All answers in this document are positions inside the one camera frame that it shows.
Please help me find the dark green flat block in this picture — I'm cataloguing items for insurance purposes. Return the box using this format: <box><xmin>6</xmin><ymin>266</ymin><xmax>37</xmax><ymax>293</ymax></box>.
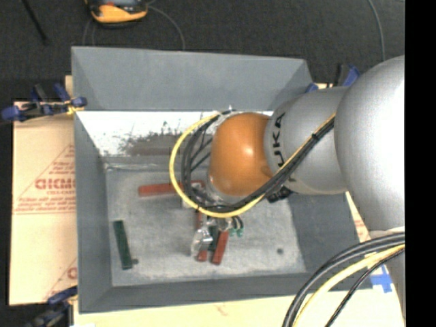
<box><xmin>207</xmin><ymin>225</ymin><xmax>219</xmax><ymax>252</ymax></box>
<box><xmin>112</xmin><ymin>219</ymin><xmax>134</xmax><ymax>270</ymax></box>

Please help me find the red-brown flat block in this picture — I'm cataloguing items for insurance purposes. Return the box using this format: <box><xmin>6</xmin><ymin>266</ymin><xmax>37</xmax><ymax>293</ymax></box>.
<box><xmin>138</xmin><ymin>180</ymin><xmax>206</xmax><ymax>199</ymax></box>
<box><xmin>211</xmin><ymin>230</ymin><xmax>230</xmax><ymax>266</ymax></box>
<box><xmin>195</xmin><ymin>212</ymin><xmax>209</xmax><ymax>262</ymax></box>

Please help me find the grey metal bin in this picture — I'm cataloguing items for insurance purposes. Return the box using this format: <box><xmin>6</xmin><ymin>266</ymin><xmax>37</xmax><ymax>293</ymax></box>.
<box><xmin>70</xmin><ymin>46</ymin><xmax>362</xmax><ymax>313</ymax></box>

